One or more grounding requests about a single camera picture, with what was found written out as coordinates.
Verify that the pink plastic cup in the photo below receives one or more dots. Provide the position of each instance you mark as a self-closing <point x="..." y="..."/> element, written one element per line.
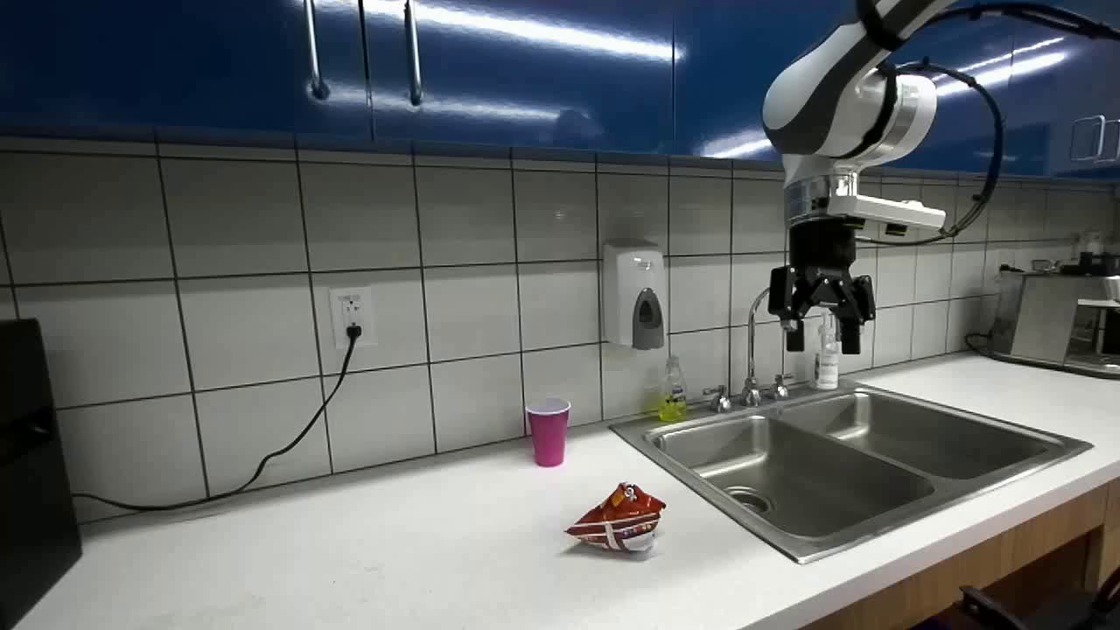
<point x="546" y="428"/>

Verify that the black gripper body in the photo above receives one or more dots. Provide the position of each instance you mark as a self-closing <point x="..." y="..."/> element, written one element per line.
<point x="820" y="276"/>

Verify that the white wall soap dispenser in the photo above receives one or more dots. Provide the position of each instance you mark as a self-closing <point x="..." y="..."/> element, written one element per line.
<point x="635" y="295"/>

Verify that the black appliance on counter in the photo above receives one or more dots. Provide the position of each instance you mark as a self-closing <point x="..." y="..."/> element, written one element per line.
<point x="40" y="537"/>

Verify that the green dish soap bottle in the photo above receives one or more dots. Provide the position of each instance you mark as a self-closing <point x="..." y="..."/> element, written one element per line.
<point x="670" y="403"/>

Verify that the white wall outlet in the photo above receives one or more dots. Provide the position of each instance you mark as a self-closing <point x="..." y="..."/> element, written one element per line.
<point x="350" y="313"/>

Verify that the red chip packet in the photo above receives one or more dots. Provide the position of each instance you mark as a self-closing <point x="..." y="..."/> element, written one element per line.
<point x="621" y="524"/>

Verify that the clear hand soap bottle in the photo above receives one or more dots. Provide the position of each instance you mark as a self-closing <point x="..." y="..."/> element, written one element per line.
<point x="826" y="360"/>

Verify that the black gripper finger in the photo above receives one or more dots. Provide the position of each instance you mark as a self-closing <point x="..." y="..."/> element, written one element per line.
<point x="793" y="330"/>
<point x="848" y="330"/>

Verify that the silver coffee machine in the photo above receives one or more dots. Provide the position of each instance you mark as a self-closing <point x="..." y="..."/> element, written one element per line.
<point x="1059" y="319"/>

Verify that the stainless steel double sink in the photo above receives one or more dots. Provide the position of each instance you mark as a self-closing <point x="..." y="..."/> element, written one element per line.
<point x="833" y="472"/>

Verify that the chrome faucet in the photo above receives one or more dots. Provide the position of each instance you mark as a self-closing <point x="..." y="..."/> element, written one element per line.
<point x="755" y="386"/>

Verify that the blue upper cabinets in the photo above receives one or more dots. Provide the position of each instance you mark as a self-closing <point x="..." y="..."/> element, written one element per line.
<point x="644" y="78"/>

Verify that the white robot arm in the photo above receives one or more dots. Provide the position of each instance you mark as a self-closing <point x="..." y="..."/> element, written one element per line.
<point x="831" y="117"/>

